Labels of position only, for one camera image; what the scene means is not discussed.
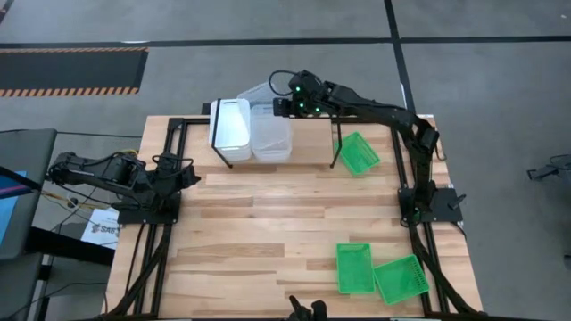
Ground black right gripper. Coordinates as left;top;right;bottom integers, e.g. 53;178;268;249
272;91;335;119

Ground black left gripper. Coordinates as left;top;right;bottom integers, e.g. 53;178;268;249
153;161;203;198

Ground clear plastic basket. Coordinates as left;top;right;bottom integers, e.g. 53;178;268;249
236;81;286;108
249;103;294;161
252;150;294;163

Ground white plastic basket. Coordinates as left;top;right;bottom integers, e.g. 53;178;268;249
208;97;252;162
213;146;252;162

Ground green plastic mesh basket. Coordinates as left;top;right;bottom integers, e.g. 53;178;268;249
372;253;431;307
335;242;377;295
334;131;382;177

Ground white printed paper sheet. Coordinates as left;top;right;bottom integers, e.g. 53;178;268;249
79;207;122;251

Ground black bench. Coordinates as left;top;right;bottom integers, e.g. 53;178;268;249
25;226;116;268

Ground black hazard-striped floor mat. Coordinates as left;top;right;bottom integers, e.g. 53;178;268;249
0;45;150;99

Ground grey desk top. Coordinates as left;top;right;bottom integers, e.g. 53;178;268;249
0;128;59;262

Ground blue sheet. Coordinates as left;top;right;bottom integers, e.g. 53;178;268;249
0;170;29;249

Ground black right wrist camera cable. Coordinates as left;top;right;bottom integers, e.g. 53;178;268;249
268;69;299;97

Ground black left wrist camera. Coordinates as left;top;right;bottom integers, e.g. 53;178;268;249
153;153;178;174

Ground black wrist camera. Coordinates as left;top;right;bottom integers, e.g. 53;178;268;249
153;153;178;174
288;70;324;98

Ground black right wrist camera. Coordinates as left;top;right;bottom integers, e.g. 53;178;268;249
288;70;324;98

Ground black aluminium table frame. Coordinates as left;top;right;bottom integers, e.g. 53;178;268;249
104;115;485;320

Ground black table-level camera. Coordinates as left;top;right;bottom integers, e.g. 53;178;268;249
287;293;329;321

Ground black clamp handle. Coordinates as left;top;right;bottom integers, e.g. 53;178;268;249
445;193;468;211

